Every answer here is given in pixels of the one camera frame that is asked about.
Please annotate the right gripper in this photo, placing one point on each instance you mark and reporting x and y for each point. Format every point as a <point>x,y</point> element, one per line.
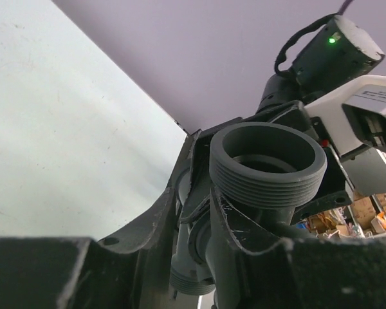
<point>334,190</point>

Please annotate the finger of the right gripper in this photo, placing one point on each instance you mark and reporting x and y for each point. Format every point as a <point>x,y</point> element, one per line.
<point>195,151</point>

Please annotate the large grey pipe adapter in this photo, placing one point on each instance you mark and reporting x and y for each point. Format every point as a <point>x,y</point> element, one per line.
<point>192,199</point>

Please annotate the grey pipe tee fitting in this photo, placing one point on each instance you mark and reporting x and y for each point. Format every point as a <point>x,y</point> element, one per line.
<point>265,171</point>

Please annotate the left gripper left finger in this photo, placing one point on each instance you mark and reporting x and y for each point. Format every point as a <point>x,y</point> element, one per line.
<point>128,269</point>

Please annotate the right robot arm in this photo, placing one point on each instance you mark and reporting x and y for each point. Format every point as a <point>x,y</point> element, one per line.
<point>338,53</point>

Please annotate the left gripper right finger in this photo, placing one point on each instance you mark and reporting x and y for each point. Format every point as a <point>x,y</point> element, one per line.
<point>253,268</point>

